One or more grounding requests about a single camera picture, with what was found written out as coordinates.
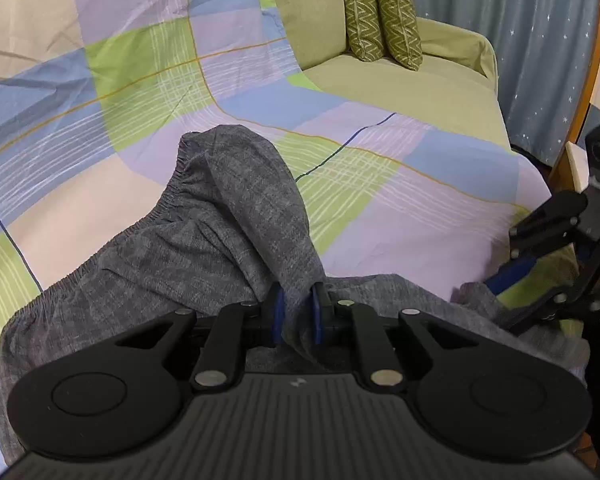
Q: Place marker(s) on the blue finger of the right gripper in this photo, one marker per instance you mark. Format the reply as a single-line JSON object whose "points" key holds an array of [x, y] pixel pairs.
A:
{"points": [[550, 227], [578, 302]]}

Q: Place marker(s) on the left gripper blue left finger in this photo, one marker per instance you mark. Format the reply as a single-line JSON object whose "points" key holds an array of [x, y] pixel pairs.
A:
{"points": [[225, 339]]}

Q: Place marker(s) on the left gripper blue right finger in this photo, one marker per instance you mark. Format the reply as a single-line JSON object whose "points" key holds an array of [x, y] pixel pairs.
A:
{"points": [[360, 334]]}

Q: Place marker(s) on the grey plaid shorts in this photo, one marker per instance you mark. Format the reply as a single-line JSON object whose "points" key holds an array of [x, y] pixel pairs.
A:
{"points": [[230, 223]]}

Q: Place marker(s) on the white wooden chair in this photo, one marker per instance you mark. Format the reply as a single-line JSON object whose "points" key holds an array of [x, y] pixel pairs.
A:
{"points": [[571, 169]]}

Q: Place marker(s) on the green covered sofa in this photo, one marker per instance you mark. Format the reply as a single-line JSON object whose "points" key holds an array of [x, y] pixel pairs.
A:
{"points": [[411, 170]]}

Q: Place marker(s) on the blue star curtain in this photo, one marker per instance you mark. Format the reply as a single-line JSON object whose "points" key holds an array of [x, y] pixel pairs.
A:
{"points": [[543, 49]]}

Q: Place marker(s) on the green zigzag cushion right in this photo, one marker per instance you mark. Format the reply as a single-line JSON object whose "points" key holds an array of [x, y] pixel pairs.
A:
{"points": [[398, 20]]}

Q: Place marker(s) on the green zigzag cushion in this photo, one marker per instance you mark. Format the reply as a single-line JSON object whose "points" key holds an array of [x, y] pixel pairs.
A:
{"points": [[398, 20], [363, 30]]}

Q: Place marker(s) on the green zigzag cushion left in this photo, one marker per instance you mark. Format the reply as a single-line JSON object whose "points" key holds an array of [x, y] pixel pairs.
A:
{"points": [[363, 30]]}

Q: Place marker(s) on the plaid blue green sheet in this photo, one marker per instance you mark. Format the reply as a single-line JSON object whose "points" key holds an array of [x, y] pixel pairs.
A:
{"points": [[94, 98]]}

